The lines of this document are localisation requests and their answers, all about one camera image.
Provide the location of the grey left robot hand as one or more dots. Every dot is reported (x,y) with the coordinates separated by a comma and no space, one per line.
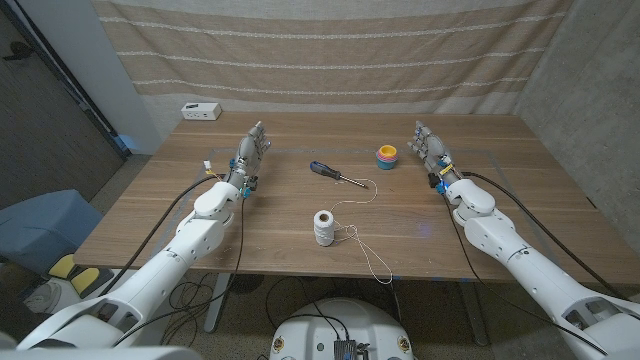
(247,155)

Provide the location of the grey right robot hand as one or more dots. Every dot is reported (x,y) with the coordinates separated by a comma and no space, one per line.
(432,150)

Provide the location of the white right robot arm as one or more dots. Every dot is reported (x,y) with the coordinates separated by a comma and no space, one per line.
(525,260)

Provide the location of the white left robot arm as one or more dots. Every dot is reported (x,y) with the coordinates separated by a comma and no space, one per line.
(165,265)

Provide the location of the yellow stacking cup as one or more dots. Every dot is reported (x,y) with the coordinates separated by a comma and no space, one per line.
(387,150)

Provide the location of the pink stacking cup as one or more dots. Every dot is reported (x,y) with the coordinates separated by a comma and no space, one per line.
(387,158)

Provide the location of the teal stacking cup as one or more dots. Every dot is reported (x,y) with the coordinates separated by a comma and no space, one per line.
(386,165)

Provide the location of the white power strip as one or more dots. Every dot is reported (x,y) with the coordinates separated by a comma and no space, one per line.
(200,111)

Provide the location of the striped beige backdrop cloth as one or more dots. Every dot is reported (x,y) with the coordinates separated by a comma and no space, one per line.
(325,55)

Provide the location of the grey table leg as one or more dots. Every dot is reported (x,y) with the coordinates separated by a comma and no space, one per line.
(217,305)
(474,315)

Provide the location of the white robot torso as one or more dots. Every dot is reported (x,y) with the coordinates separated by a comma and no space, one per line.
(340,325)

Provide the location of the yellow floor pad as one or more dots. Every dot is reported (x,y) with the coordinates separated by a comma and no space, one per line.
(62,266)
(85,281)

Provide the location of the dark door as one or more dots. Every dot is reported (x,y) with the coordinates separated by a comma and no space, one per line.
(40,125)

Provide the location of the blue upholstered seat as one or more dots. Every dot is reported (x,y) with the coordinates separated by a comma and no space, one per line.
(45,230)

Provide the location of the white round floor device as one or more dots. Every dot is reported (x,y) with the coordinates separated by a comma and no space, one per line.
(42,297)

